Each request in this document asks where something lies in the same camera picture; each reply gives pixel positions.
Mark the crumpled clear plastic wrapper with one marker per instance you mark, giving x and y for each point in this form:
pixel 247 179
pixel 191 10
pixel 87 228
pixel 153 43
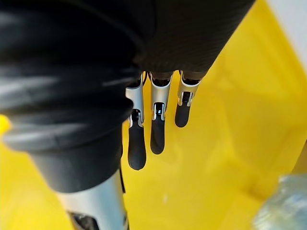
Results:
pixel 283 203

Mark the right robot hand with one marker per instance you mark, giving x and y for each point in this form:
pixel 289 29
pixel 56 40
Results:
pixel 72 72

